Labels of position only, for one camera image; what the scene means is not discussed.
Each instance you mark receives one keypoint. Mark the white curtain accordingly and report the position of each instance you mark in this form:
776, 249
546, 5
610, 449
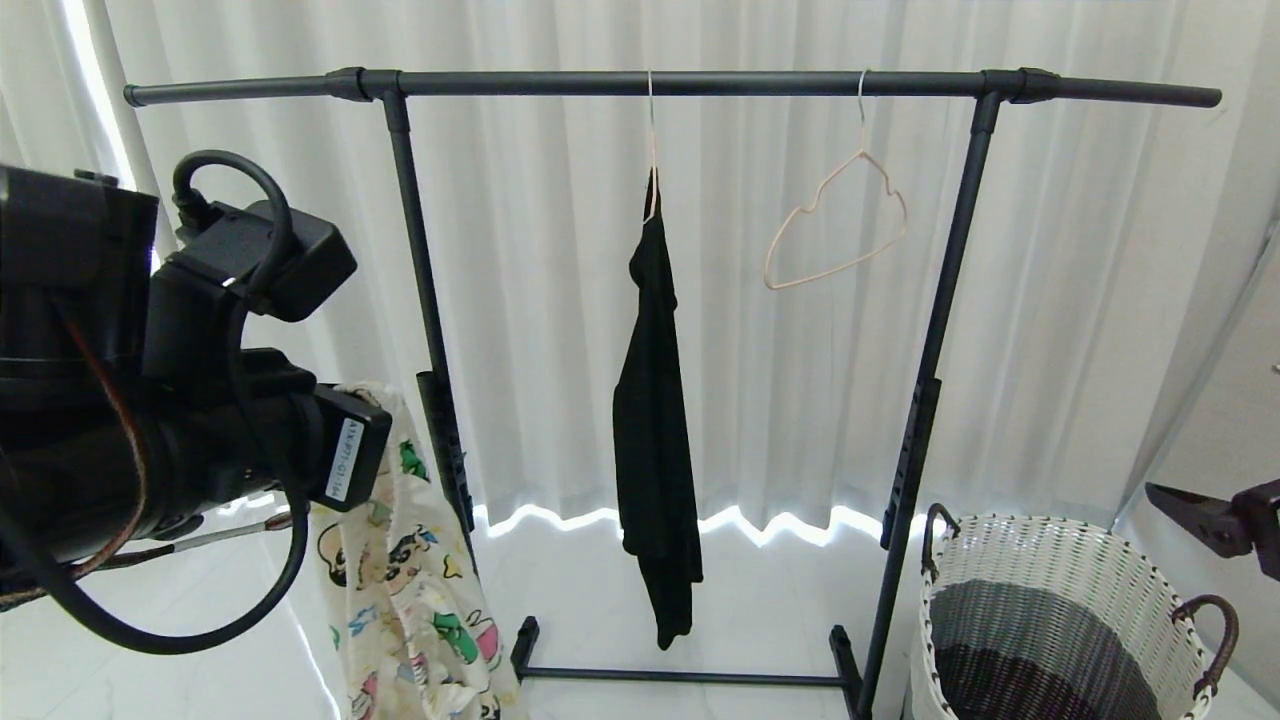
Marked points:
550, 300

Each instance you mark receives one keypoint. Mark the black clothes rack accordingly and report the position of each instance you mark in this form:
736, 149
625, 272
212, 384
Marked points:
700, 83

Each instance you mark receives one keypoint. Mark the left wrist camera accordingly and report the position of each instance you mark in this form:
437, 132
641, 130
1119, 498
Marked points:
290, 260

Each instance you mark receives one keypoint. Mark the black garment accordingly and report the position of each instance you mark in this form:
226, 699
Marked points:
655, 450

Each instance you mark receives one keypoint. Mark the cream printed garment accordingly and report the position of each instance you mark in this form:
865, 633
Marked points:
410, 600

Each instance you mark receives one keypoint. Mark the white laundry basket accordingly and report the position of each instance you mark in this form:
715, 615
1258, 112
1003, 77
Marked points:
1050, 570

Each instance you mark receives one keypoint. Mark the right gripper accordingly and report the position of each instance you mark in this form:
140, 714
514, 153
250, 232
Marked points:
1265, 520

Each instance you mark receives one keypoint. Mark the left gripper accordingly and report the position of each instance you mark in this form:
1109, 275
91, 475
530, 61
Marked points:
320, 440

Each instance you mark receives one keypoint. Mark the pink clothes hanger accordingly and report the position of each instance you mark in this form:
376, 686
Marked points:
651, 120
861, 120

